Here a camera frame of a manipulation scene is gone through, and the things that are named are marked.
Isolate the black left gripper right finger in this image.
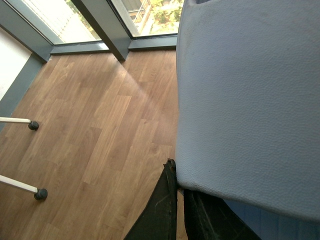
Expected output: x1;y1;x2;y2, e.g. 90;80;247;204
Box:
183;189;260;240

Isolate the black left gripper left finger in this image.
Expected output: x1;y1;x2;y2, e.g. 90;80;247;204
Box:
124;158;178;240

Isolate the light blue slide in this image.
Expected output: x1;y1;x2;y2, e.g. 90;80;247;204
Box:
174;0;320;240

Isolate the white chair leg, upper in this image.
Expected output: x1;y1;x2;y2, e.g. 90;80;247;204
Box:
0;117;39;131

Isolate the white chair leg, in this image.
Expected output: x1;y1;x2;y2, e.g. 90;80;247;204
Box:
0;175;48;201
0;117;39;131

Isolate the white chair leg, lower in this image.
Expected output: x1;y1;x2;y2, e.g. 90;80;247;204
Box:
0;175;48;201

